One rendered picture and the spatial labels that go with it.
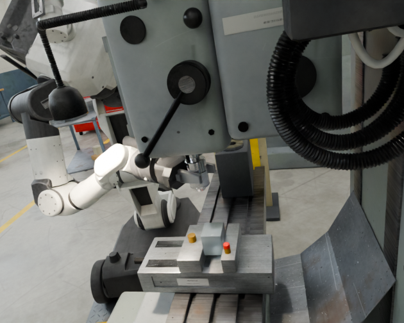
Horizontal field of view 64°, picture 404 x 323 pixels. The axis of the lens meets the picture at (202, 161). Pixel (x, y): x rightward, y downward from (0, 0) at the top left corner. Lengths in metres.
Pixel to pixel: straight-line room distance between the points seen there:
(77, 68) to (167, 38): 0.48
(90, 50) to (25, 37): 0.19
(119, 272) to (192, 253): 0.77
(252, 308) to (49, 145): 0.69
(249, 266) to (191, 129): 0.40
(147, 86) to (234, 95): 0.16
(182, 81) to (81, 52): 0.53
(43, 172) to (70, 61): 0.32
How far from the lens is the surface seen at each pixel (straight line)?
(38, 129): 1.01
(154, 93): 0.59
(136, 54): 0.59
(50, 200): 1.00
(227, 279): 0.86
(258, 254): 0.88
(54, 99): 0.72
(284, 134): 0.40
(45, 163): 1.01
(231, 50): 0.53
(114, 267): 1.59
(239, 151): 1.18
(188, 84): 0.53
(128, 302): 1.25
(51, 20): 0.55
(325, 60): 0.54
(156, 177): 0.80
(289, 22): 0.28
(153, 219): 1.63
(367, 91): 0.75
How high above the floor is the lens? 1.54
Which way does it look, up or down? 23 degrees down
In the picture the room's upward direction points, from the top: 11 degrees counter-clockwise
